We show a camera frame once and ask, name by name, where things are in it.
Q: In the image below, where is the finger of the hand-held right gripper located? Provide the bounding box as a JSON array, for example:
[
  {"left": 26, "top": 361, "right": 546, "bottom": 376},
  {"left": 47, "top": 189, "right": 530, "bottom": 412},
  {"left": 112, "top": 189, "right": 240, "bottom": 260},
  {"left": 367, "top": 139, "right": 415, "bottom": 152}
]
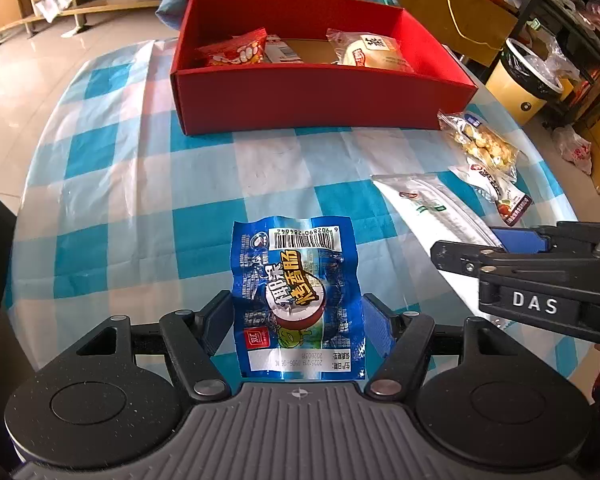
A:
[
  {"left": 489, "top": 221, "right": 600, "bottom": 259},
  {"left": 429, "top": 240, "right": 487, "bottom": 276}
]

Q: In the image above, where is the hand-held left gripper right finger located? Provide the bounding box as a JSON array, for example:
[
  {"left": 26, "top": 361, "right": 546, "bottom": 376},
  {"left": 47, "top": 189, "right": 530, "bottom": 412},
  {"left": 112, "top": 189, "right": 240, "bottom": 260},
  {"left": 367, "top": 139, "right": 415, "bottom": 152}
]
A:
[{"left": 361, "top": 294, "right": 524, "bottom": 402}]

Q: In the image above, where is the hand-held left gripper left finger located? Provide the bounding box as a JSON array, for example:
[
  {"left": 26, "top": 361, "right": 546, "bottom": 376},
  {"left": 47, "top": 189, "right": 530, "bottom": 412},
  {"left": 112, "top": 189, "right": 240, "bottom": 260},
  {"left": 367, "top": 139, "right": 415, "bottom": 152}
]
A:
[{"left": 75, "top": 290, "right": 234, "bottom": 404}]

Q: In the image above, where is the white green snack packet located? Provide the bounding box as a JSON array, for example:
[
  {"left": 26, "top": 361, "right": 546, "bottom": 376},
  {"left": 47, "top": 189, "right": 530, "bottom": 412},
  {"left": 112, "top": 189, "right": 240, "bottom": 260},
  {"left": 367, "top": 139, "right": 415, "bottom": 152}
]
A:
[{"left": 371, "top": 174, "right": 506, "bottom": 257}]

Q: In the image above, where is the blue sausage packet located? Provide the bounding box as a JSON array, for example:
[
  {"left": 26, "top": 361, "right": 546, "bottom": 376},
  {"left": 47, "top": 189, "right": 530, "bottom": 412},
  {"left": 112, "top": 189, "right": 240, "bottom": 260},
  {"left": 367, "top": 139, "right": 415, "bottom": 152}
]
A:
[{"left": 230, "top": 216, "right": 367, "bottom": 380}]

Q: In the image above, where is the red cardboard box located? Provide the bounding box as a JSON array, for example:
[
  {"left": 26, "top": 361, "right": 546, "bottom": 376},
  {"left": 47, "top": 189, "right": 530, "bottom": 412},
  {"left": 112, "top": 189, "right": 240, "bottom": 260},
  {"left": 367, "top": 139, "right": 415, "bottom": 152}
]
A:
[{"left": 170, "top": 0, "right": 479, "bottom": 136}]

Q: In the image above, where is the red dates snack packet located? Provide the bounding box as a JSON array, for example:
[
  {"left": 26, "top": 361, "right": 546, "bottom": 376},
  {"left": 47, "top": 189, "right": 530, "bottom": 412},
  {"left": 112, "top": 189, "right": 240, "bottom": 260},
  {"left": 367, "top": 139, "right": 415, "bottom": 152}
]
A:
[{"left": 450, "top": 157, "right": 533, "bottom": 226}]

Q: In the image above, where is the clear popcorn packet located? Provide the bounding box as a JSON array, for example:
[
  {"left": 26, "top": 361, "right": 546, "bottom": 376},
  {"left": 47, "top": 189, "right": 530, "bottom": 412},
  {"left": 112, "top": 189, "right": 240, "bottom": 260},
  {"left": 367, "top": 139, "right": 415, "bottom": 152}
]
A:
[{"left": 437, "top": 111, "right": 529, "bottom": 181}]

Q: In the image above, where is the pink white plastic bag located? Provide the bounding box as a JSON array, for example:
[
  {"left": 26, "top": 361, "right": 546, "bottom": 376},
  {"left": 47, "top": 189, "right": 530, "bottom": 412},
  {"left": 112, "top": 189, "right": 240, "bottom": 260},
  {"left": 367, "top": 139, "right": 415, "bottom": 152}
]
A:
[{"left": 552, "top": 125, "right": 594, "bottom": 176}]

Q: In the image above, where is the yellow trash bin black liner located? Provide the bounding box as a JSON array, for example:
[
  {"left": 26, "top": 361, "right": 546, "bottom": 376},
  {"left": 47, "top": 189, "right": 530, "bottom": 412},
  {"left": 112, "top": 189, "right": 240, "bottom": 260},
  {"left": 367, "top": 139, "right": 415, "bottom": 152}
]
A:
[{"left": 485, "top": 37, "right": 566, "bottom": 127}]

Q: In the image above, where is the blue white checkered tablecloth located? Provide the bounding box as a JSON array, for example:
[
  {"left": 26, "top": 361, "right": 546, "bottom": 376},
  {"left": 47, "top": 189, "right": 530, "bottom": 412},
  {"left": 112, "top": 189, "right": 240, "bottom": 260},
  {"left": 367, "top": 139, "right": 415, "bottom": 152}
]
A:
[{"left": 2, "top": 37, "right": 596, "bottom": 411}]

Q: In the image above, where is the clear bread packet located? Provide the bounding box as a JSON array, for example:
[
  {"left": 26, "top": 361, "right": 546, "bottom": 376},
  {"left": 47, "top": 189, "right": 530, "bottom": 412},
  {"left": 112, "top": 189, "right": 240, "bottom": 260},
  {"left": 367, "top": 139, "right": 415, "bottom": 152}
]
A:
[{"left": 326, "top": 29, "right": 415, "bottom": 74}]

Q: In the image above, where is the brown cardboard box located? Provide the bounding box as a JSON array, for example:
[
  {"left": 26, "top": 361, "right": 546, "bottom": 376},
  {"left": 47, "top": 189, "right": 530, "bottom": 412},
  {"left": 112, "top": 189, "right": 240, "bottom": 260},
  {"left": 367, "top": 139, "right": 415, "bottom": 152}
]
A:
[{"left": 382, "top": 0, "right": 519, "bottom": 69}]

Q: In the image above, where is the yellow cable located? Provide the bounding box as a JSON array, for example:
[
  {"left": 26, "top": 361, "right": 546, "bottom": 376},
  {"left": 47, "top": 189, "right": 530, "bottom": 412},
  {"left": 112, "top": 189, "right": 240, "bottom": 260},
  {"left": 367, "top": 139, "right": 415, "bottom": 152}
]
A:
[{"left": 422, "top": 0, "right": 506, "bottom": 54}]

